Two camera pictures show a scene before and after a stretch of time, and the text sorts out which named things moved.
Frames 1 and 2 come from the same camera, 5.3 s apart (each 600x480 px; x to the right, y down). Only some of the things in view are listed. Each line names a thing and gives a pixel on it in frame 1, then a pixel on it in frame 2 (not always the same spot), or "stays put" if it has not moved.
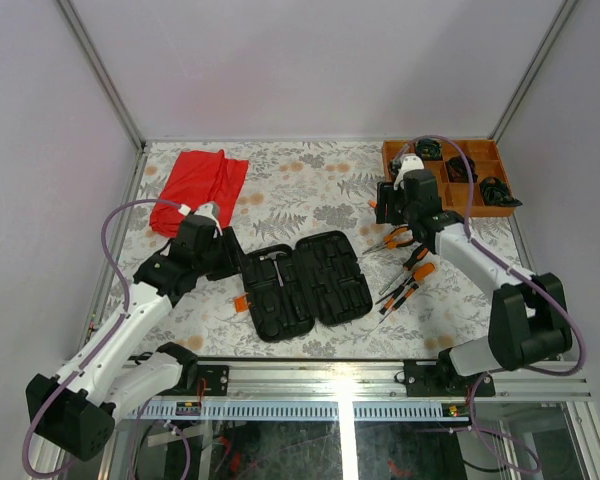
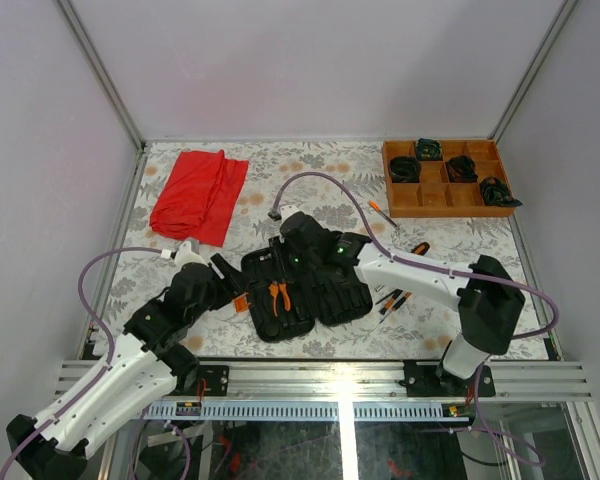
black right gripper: [384, 195] → [285, 244]
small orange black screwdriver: [400, 301] stays put
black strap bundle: [457, 171] stays put
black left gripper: [235, 254] → [231, 288]
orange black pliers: [389, 241] → [275, 287]
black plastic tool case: [319, 278] stays put
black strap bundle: [429, 149] stays put
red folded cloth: [195, 178] stays put
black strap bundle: [496, 193] stays put
